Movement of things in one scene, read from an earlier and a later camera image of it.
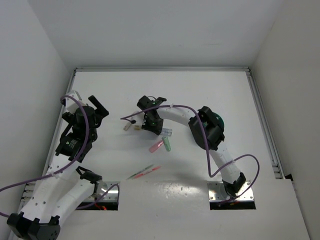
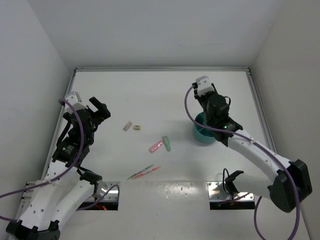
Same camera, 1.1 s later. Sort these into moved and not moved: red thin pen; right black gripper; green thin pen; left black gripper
Moved: right black gripper
Not moved: green thin pen; left black gripper; red thin pen
